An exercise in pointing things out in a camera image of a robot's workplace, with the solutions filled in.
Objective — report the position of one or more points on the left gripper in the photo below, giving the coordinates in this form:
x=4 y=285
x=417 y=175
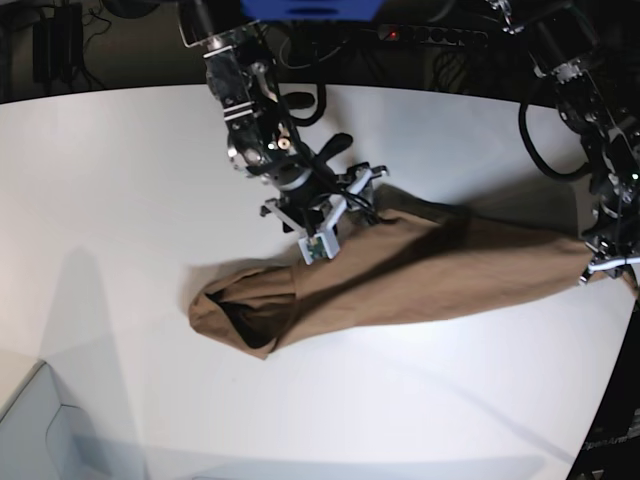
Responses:
x=614 y=253

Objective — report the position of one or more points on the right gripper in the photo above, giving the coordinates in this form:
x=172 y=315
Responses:
x=317 y=199

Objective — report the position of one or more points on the brown t-shirt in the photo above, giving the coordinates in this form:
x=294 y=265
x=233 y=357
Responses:
x=424 y=262

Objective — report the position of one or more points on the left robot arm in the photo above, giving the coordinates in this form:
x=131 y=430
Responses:
x=594 y=100

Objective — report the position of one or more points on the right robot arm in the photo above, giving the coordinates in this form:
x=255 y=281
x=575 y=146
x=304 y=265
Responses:
x=263 y=124

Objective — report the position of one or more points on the black power strip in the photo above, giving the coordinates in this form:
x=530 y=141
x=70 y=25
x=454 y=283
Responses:
x=432 y=36

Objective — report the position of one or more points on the blue box overhead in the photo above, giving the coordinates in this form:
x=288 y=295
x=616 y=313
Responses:
x=348 y=10

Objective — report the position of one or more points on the black equipment box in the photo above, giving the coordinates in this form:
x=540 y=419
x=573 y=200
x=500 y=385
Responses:
x=57 y=45

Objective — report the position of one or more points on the white bin at corner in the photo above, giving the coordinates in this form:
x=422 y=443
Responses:
x=42 y=437

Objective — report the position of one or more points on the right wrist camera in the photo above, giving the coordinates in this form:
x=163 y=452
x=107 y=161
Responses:
x=315 y=248

